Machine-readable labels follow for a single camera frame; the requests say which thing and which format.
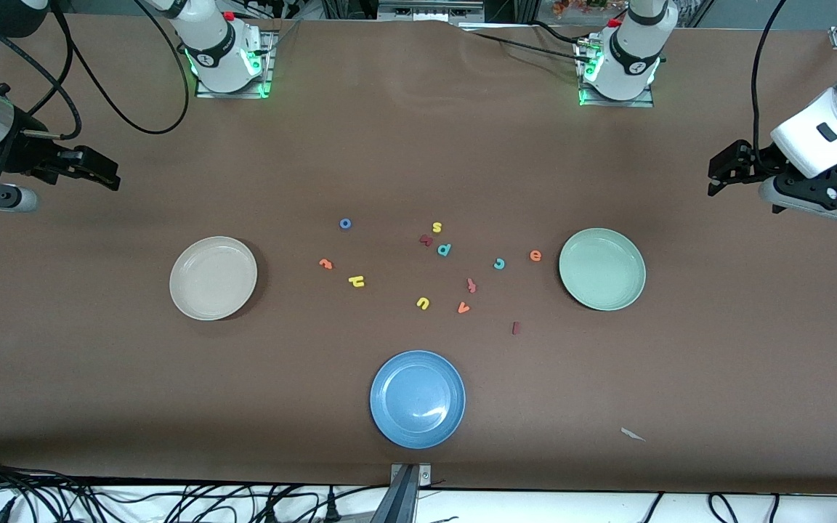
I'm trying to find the blue round plate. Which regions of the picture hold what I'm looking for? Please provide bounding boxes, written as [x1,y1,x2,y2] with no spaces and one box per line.
[370,350,466,450]

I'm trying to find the grey metal camera mount bracket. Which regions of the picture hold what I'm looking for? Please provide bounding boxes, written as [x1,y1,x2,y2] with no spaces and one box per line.
[371,463,434,523]

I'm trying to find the brown table mat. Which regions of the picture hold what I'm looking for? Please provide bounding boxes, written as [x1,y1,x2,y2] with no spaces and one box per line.
[0,13,837,495]

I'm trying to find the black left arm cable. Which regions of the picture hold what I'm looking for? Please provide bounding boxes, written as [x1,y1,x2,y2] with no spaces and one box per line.
[751,0,790,157]

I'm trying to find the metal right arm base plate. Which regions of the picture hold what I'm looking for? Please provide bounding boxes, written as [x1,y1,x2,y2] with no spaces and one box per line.
[195,33,275,99]

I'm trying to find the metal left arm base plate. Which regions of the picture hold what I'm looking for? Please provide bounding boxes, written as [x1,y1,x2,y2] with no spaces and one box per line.
[577,40,655,108]

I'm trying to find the green round plate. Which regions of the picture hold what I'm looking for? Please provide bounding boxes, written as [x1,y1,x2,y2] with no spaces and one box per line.
[559,228,647,312]

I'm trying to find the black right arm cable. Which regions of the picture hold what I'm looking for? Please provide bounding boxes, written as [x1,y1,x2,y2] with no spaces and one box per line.
[0,0,193,139]

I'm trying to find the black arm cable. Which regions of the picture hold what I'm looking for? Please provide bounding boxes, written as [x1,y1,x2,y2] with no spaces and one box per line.
[0,0,193,139]
[751,0,790,157]

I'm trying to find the black base power cable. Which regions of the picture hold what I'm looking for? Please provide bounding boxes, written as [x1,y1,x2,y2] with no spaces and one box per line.
[462,20,594,66]

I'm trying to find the silver power strip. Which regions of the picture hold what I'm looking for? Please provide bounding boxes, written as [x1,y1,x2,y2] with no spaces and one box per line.
[379,0,485,21]

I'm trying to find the orange artificial flowers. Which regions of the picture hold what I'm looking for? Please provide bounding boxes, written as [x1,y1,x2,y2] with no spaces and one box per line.
[553,0,608,17]

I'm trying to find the beige round plate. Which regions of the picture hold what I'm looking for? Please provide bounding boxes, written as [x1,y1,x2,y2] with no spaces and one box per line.
[169,236,258,321]

